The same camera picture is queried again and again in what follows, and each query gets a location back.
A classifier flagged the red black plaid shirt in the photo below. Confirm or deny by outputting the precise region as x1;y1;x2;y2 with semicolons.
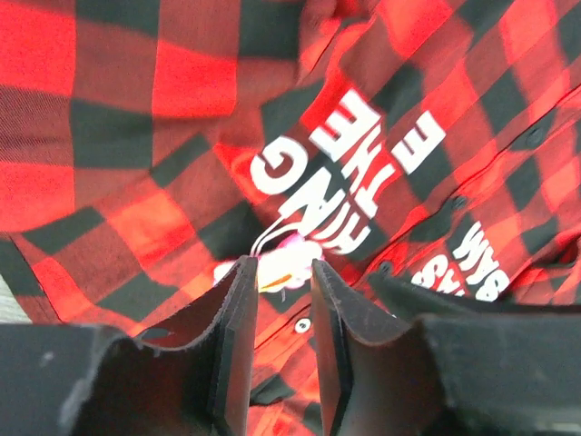
1;1;580;435

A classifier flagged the pink white flower brooch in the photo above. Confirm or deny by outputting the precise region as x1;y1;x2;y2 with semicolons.
212;229;326;303

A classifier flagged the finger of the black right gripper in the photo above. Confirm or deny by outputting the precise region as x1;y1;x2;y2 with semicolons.
368;272;580;322

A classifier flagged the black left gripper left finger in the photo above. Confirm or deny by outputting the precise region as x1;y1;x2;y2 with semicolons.
1;256;258;435

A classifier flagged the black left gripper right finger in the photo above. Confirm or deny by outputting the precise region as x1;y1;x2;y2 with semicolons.
311;261;580;435

